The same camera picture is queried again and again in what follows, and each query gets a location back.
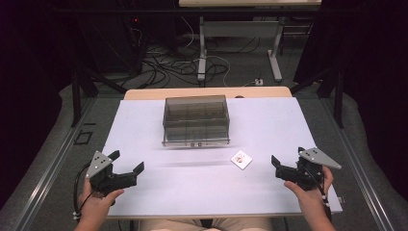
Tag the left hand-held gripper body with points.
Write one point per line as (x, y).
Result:
(110, 179)

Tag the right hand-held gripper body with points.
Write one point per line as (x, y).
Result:
(304, 174)

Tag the person's right hand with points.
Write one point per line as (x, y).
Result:
(312, 199)

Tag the person's left hand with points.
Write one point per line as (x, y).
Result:
(94, 205)

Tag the small white packet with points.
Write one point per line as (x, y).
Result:
(241, 159)

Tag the white table board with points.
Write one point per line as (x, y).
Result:
(192, 186)

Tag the black metal stand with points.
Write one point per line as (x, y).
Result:
(81, 86)
(333, 89)

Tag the clear plastic drawer box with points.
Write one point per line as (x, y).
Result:
(195, 122)

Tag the white power socket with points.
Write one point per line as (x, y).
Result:
(259, 82)

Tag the person's legs in beige trousers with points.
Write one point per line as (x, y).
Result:
(205, 225)

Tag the dark cabinet with red light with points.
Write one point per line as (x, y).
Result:
(128, 35)

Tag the aluminium floor rail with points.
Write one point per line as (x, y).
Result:
(356, 170)
(48, 170)

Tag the white desk with metal frame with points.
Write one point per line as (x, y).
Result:
(240, 29)

